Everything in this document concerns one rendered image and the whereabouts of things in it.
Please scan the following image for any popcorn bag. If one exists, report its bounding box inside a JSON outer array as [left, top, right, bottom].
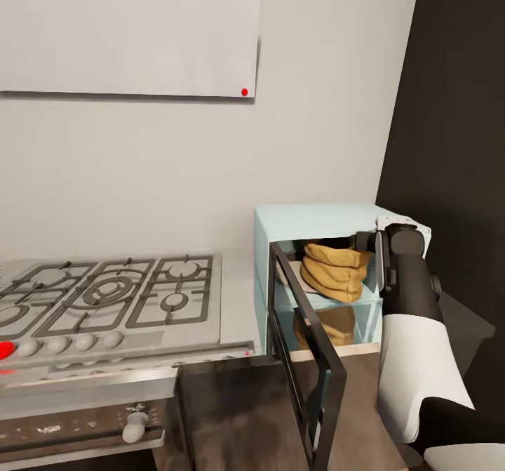
[[300, 236, 372, 303]]

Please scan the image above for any microwave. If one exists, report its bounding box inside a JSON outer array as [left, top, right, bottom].
[[254, 201, 431, 471]]

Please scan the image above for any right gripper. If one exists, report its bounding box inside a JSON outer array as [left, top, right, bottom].
[[350, 231, 377, 253]]

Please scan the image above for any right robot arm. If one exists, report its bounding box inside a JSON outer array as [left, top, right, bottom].
[[350, 214, 505, 471]]

